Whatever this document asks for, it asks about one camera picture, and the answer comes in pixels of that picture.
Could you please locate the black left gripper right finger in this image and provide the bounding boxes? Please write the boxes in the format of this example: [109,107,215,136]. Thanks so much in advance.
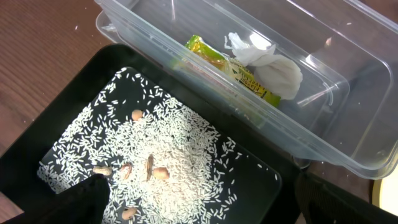
[295,173,397,224]

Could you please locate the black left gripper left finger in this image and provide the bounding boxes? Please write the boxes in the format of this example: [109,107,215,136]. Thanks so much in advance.
[5,174,110,224]

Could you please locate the yellow plate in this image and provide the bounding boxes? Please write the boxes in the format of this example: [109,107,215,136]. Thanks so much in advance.
[371,167,397,215]

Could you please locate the white tissue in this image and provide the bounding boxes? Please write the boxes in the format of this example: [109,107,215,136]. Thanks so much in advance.
[224,32,303,100]

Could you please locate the green snack wrapper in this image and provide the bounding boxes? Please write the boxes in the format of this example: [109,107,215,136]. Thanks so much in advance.
[185,35,280,107]

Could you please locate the clear plastic waste bin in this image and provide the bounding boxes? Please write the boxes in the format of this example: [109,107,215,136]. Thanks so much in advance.
[96,0,397,179]

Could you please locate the peanut left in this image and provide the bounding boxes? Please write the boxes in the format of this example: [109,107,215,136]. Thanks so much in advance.
[93,166,113,176]

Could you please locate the peanut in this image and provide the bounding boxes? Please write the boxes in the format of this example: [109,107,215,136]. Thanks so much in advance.
[93,166,113,176]
[121,207,137,220]
[153,167,170,180]
[131,110,143,121]

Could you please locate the peanut bottom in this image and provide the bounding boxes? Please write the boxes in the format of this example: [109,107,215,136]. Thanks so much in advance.
[121,207,137,220]

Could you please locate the curved peanut skin piece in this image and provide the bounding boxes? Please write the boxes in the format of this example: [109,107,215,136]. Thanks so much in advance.
[119,163,132,180]

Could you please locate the peanut shell piece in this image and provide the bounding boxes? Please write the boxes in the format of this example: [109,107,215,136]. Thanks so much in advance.
[146,154,154,181]

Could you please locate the peanut centre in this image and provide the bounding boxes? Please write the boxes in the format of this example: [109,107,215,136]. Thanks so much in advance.
[153,167,170,180]

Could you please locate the spilled rice grains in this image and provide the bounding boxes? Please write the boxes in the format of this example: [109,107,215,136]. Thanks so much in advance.
[37,67,279,224]

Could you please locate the black rectangular tray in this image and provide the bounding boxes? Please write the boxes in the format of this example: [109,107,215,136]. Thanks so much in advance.
[1,44,300,223]

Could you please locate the peanut top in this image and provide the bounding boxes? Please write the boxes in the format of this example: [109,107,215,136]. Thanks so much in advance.
[131,110,143,121]

